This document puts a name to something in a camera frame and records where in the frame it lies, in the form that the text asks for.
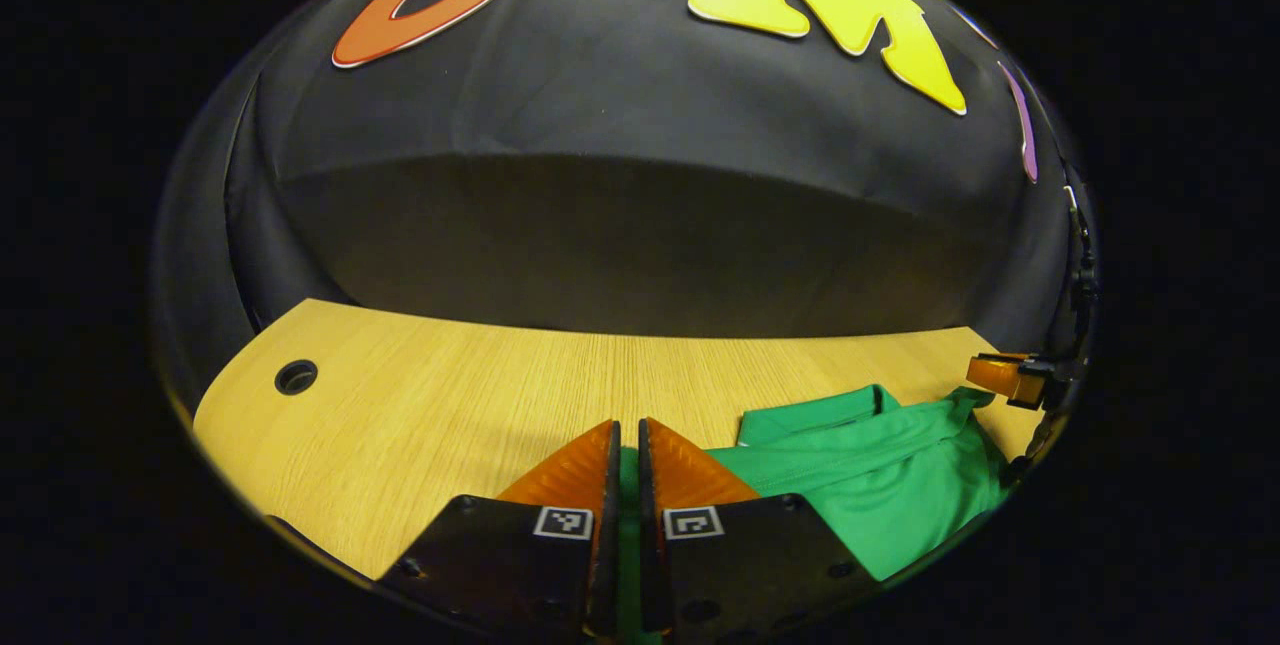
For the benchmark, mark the green T-shirt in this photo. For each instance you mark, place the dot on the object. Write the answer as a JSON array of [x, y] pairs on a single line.
[[870, 485]]

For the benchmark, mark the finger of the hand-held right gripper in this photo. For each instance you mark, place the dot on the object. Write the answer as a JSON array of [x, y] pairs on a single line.
[[1000, 377]]

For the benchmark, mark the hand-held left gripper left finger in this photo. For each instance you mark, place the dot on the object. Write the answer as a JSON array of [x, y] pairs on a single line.
[[520, 565]]

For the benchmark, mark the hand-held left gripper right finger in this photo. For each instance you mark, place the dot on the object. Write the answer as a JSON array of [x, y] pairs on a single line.
[[740, 565]]

